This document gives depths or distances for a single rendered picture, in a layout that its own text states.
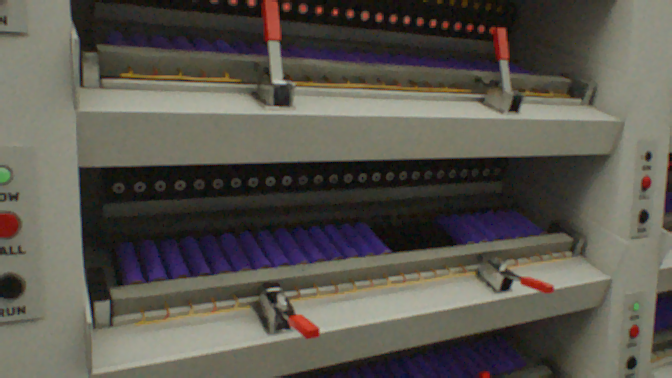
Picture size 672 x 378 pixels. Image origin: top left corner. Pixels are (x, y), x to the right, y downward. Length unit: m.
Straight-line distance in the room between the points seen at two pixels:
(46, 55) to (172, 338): 0.24
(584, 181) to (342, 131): 0.40
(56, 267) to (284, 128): 0.20
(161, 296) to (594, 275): 0.52
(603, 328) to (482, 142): 0.32
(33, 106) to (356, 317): 0.33
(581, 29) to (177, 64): 0.52
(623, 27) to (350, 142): 0.40
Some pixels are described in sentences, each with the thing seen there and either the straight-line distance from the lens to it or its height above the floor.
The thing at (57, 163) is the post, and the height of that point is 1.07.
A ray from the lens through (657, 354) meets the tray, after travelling 1.04.
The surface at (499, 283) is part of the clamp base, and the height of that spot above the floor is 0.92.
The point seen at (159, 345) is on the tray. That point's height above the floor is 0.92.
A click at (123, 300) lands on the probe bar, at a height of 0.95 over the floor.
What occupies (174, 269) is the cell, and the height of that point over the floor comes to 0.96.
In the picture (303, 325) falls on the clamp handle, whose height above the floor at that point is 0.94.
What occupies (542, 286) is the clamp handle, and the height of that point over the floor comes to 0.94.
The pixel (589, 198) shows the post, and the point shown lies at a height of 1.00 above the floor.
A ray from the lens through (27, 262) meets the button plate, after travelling 0.45.
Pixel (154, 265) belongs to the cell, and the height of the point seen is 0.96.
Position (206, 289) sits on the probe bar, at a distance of 0.52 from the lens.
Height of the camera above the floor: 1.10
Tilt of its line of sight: 7 degrees down
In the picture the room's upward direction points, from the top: 1 degrees clockwise
